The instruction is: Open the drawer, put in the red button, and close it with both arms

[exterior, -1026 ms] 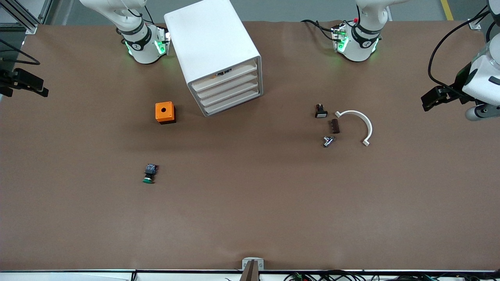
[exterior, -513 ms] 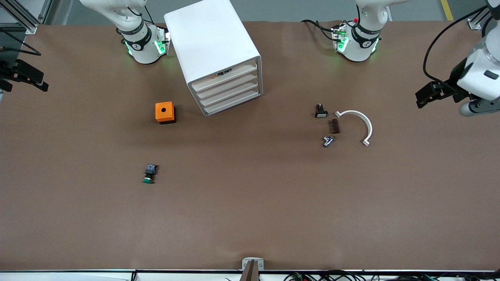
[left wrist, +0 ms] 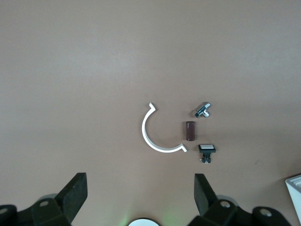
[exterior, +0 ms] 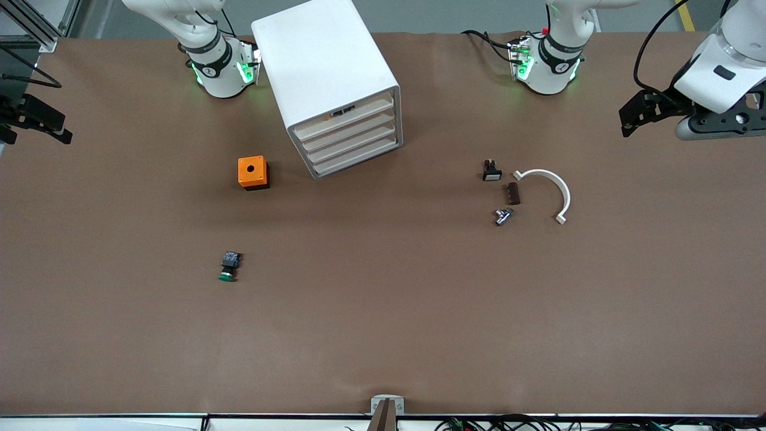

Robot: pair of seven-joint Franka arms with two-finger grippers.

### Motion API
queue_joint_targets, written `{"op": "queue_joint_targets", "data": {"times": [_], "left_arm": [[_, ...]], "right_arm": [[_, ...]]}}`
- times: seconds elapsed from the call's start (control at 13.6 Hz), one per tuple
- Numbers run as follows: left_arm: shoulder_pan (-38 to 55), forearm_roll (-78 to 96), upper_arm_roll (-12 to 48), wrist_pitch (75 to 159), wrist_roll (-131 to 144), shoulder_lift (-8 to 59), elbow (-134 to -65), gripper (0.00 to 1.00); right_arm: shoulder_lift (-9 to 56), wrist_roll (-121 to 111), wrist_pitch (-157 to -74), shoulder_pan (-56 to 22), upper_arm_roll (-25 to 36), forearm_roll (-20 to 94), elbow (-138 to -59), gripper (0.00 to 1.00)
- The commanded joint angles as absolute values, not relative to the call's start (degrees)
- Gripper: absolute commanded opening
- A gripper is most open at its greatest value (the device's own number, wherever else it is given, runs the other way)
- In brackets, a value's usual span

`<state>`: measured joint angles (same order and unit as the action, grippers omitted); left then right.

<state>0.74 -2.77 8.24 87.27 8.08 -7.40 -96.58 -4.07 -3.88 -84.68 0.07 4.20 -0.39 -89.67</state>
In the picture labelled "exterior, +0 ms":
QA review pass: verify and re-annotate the white drawer cabinet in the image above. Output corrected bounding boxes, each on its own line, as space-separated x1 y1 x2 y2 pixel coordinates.
251 0 404 180

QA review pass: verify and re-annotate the green mushroom push button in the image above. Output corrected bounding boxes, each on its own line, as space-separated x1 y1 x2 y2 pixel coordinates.
217 251 243 283

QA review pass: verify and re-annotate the white curved plastic piece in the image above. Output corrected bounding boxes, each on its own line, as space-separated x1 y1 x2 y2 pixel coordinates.
513 169 572 226

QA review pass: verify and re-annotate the thin black looped cable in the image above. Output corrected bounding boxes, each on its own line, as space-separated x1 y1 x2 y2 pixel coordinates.
0 44 63 89

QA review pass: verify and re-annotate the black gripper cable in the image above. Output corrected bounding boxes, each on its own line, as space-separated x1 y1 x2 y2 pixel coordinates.
633 0 732 96

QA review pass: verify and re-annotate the aluminium frame profile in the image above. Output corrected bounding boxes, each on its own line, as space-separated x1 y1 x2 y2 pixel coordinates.
0 0 83 53

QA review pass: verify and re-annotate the black arm base cable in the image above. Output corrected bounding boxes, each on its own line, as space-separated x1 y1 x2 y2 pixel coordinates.
460 29 516 64

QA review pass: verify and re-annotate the orange button enclosure box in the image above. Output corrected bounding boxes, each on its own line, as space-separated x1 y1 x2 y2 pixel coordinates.
238 156 271 192

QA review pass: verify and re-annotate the black cable bundle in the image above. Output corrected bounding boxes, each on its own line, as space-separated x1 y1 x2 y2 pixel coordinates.
434 413 766 431

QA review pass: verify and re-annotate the grey metal bracket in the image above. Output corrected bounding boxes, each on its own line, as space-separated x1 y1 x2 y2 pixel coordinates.
366 394 405 431

